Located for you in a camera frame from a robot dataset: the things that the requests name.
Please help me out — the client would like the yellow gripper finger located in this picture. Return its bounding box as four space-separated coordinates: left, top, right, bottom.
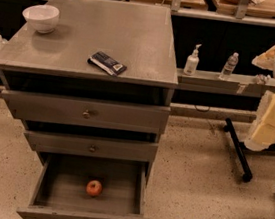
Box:
252 45 275 71
244 90 275 152

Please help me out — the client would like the red apple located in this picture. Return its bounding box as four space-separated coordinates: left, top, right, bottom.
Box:
86 180 103 197

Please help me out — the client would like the middle drawer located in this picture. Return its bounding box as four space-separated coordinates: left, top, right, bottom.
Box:
25 131 158 163

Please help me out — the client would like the top drawer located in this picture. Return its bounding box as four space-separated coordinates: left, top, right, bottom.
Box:
2 90 170 134

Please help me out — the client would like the grey drawer cabinet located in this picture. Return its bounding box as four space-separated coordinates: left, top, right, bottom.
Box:
0 0 189 187

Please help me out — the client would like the open bottom drawer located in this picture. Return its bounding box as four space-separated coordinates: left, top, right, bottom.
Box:
17 153 148 219

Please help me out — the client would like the crumpled plastic wrapper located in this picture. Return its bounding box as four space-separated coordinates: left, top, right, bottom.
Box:
253 74 272 85

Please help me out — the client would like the clear water bottle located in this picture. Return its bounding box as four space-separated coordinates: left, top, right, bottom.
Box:
218 52 239 80

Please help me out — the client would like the white pump bottle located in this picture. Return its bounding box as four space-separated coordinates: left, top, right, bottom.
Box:
183 44 200 75

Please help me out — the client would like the dark snack packet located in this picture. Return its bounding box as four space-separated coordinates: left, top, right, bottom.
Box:
87 51 127 76

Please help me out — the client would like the white bowl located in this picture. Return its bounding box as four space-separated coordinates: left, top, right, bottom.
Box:
22 4 60 34

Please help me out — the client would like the black table leg frame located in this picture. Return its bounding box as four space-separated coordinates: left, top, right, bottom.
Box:
224 118 275 182

